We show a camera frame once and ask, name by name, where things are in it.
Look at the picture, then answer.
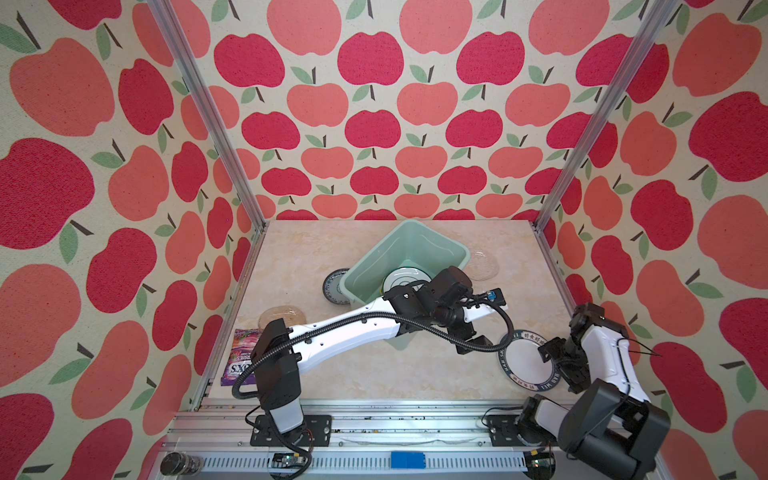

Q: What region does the small dark patterned plate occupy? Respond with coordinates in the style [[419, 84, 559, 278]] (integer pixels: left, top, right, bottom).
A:
[[322, 268, 351, 305]]

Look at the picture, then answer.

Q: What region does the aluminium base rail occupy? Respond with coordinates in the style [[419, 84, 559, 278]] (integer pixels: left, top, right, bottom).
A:
[[143, 398, 667, 480]]

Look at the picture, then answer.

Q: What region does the mint green plastic bin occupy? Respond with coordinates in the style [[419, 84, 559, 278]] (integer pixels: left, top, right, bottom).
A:
[[341, 220, 472, 336]]

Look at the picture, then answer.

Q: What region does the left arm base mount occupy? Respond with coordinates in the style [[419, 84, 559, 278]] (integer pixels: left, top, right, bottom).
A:
[[250, 415, 333, 449]]

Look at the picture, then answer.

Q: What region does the aluminium frame post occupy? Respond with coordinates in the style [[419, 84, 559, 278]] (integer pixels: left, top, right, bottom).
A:
[[148, 1, 268, 234], [532, 0, 679, 237]]

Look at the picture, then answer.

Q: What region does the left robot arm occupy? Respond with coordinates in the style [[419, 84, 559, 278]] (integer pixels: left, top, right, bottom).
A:
[[231, 266, 515, 434]]

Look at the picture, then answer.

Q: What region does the right aluminium frame post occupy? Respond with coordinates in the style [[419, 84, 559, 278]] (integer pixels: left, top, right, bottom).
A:
[[532, 0, 679, 237]]

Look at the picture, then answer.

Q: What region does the blue block on rail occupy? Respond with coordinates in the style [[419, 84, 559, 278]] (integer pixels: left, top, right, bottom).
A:
[[390, 451, 426, 470]]

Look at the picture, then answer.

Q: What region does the white plate green clover emblem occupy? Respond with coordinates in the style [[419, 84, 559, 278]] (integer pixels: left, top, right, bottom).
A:
[[381, 267, 432, 293]]

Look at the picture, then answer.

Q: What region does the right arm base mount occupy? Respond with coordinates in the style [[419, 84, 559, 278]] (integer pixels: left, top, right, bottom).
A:
[[483, 415, 542, 447]]

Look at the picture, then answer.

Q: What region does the clear glass plate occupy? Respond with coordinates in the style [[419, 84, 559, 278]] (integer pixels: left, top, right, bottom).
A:
[[464, 250, 500, 282]]

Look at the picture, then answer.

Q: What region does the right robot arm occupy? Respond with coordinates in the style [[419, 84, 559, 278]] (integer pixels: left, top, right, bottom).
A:
[[516, 303, 670, 479]]

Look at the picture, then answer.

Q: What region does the dark cylindrical can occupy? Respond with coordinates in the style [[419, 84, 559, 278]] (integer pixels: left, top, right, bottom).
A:
[[160, 451, 204, 477]]

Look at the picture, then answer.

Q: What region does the left aluminium frame post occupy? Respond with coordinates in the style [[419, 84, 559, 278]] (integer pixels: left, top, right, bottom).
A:
[[148, 1, 268, 234]]

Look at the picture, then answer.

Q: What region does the purple Fox's candy bag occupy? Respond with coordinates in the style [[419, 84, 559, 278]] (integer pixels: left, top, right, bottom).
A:
[[220, 329, 261, 386]]

